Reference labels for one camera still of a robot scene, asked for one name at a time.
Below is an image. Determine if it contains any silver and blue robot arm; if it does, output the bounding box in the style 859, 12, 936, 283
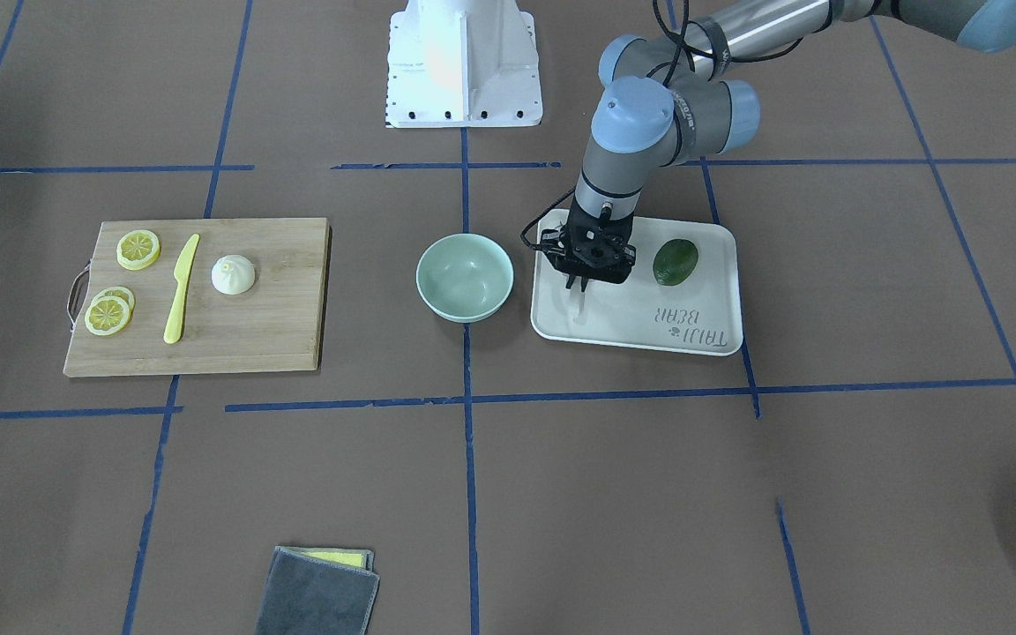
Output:
526, 1, 1016, 288

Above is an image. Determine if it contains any green avocado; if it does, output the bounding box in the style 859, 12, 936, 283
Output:
652, 238, 700, 287

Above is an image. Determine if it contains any lemon slice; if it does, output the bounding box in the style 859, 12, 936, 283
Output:
116, 229, 161, 271
92, 285, 136, 310
85, 295, 132, 337

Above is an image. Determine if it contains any white rectangular tray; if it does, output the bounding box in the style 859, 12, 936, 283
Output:
531, 216, 744, 356

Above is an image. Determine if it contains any white spoon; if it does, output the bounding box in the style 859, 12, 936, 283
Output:
568, 289, 590, 340

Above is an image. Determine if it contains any light green bowl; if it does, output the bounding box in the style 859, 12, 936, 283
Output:
415, 233, 515, 323

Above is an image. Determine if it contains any yellow plastic knife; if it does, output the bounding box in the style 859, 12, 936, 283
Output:
164, 233, 200, 345

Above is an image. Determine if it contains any bamboo cutting board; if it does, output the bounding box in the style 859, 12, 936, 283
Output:
63, 218, 331, 377

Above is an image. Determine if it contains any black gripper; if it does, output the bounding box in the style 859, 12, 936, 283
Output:
534, 223, 636, 294

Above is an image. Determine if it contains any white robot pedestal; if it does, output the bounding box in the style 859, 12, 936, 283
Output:
385, 1, 544, 129

